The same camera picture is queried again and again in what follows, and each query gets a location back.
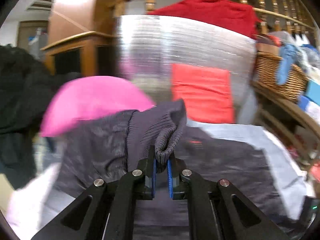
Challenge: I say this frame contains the dark quilted zip jacket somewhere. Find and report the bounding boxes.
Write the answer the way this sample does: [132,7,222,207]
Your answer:
[55,100,287,239]

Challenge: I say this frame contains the grey fleece blanket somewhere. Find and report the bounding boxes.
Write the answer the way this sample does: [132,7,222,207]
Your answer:
[6,121,311,239]

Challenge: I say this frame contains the red pillow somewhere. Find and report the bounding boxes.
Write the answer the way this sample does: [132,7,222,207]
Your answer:
[171,63,235,124]

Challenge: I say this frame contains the wooden shelf table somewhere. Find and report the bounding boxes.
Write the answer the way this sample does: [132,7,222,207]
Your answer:
[251,80,320,160]

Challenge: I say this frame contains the pink pillow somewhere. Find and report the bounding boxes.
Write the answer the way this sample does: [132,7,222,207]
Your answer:
[40,76,156,137]

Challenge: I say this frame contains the blue cardboard box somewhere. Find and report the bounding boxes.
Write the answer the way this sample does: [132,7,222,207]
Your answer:
[297,80,319,119]

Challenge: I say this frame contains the wooden cabinet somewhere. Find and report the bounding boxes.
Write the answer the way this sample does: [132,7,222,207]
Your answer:
[42,0,116,76]

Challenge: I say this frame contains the silver foil insulation mat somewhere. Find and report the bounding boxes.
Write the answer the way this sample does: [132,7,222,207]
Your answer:
[117,15,257,125]

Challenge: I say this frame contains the wicker basket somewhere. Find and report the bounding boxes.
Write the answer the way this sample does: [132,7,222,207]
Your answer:
[252,52,308,102]

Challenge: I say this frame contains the black puffer jacket pile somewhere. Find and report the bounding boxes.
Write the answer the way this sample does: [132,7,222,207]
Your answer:
[0,44,81,190]

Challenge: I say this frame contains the light blue cloth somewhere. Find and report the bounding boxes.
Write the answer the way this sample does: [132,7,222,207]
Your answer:
[276,43,303,85]

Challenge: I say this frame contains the red garment on railing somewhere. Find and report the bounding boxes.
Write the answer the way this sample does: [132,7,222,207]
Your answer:
[148,0,259,39]

